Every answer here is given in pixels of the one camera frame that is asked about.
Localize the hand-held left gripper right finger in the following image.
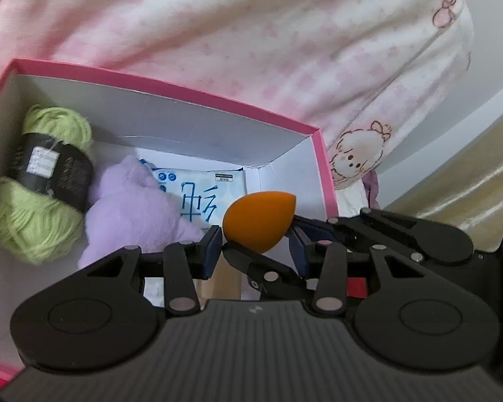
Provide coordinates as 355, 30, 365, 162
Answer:
289, 231, 428, 317

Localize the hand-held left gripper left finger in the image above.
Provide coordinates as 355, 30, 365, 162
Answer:
81, 225, 224, 317

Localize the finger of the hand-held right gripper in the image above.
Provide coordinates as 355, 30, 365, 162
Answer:
294, 213, 363, 246
222, 243, 317, 298

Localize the orange makeup sponge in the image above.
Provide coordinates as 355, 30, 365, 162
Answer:
222, 191, 297, 255

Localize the purple fuzzy plush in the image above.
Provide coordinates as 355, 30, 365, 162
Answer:
77, 155, 206, 269

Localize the pink cardboard box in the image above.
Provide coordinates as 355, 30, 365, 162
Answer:
0, 59, 340, 392

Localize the green yarn ball black label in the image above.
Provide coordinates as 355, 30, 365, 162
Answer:
0, 104, 96, 265

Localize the small tan cardboard box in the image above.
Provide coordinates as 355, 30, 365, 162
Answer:
197, 255, 240, 301

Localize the blue white wet wipes pack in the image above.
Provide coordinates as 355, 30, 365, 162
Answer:
137, 158, 248, 244

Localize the pink cartoon print cloth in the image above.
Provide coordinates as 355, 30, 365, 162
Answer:
0, 0, 474, 214

